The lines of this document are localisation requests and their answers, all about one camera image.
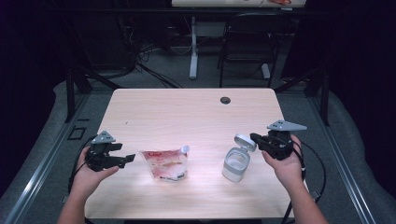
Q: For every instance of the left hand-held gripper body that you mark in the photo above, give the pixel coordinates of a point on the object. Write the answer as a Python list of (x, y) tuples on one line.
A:
[(98, 155)]

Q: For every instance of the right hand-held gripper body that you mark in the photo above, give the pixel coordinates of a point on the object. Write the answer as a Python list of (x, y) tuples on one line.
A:
[(280, 146)]

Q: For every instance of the red and white plastic pouch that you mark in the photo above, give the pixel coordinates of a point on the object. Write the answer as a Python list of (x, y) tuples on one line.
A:
[(168, 165)]

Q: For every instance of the person's right hand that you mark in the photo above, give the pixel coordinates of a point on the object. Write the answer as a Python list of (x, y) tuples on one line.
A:
[(288, 171)]

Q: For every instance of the person's left hand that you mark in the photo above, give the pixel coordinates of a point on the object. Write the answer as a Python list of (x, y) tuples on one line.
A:
[(82, 182)]

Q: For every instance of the black metal stand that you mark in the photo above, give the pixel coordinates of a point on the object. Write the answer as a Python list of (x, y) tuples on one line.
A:
[(325, 99), (70, 93)]

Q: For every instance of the black folding chair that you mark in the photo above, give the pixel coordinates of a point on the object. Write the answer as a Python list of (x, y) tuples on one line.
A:
[(252, 34)]

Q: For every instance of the white-legged background desk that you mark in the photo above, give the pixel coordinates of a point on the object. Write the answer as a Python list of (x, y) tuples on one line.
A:
[(193, 46)]

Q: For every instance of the aluminium floor rail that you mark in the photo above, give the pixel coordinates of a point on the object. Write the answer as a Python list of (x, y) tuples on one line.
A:
[(342, 168), (40, 174)]

